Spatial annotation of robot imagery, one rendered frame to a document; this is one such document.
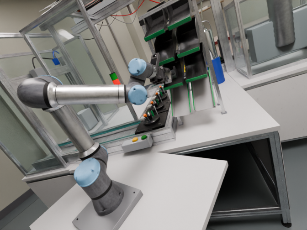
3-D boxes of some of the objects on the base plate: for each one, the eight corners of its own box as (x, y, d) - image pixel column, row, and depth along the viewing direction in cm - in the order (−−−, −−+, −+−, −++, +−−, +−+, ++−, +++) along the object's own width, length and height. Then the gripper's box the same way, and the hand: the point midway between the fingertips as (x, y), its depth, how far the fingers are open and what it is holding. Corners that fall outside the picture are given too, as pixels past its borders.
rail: (175, 140, 111) (170, 127, 107) (76, 163, 140) (70, 153, 136) (176, 136, 116) (170, 123, 112) (80, 159, 145) (73, 149, 141)
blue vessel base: (226, 81, 174) (220, 57, 165) (211, 86, 179) (204, 62, 170) (223, 78, 188) (218, 55, 179) (209, 82, 193) (203, 60, 184)
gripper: (143, 84, 88) (161, 87, 106) (163, 77, 82) (177, 82, 101) (140, 68, 88) (158, 74, 107) (160, 61, 82) (175, 69, 101)
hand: (166, 73), depth 103 cm, fingers closed on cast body, 4 cm apart
